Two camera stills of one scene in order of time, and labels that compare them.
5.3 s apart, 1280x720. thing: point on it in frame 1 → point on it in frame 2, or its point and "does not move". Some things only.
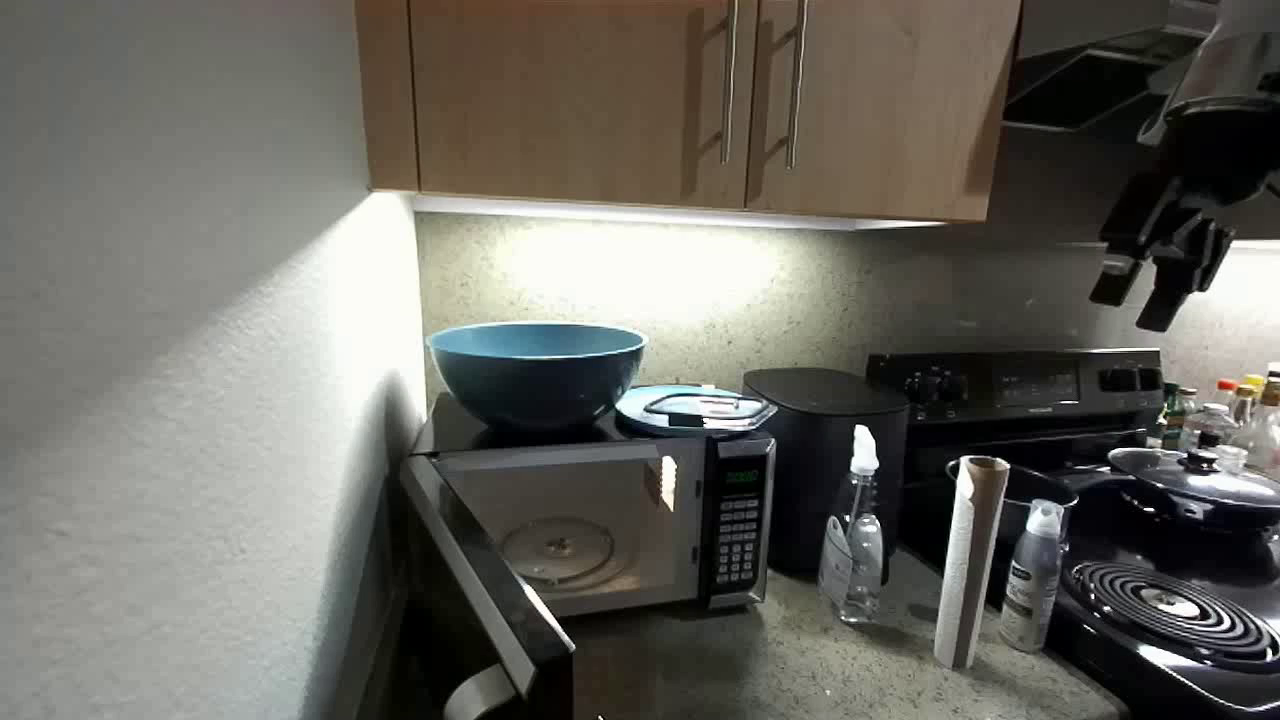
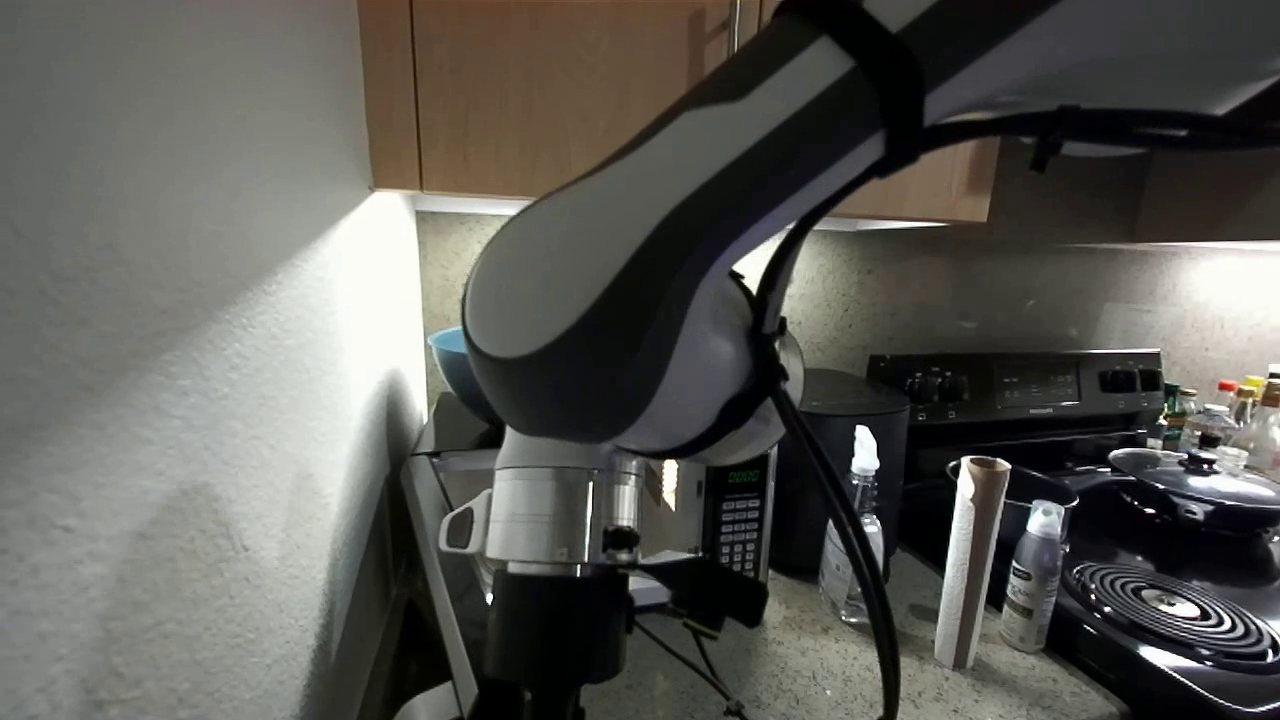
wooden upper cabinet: x=873 y=108 does not move
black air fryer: x=808 y=475 does not move
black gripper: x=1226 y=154 → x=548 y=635
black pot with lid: x=1185 y=500 does not move
